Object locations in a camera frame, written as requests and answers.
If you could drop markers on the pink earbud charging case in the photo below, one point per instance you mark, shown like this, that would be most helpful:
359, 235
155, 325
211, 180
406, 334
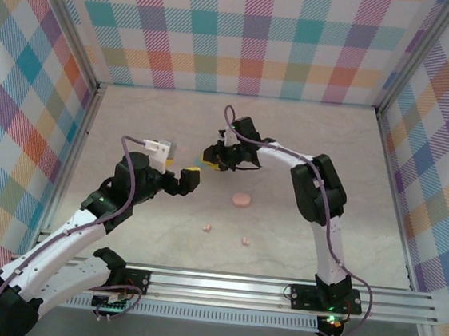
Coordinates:
241, 200

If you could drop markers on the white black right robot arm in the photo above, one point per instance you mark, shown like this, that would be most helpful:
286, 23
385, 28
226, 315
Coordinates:
328, 251

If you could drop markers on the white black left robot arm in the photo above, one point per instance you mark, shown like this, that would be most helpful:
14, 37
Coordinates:
60, 239

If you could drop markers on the circuit board with blue light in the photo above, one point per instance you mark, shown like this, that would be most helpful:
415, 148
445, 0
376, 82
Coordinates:
113, 306

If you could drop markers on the circuit board with green light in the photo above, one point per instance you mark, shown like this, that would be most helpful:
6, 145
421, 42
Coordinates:
332, 324

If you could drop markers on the aluminium frame rail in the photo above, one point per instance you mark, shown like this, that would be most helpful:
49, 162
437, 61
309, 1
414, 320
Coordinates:
392, 173
70, 160

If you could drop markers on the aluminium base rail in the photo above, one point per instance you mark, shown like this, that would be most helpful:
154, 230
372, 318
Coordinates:
216, 285

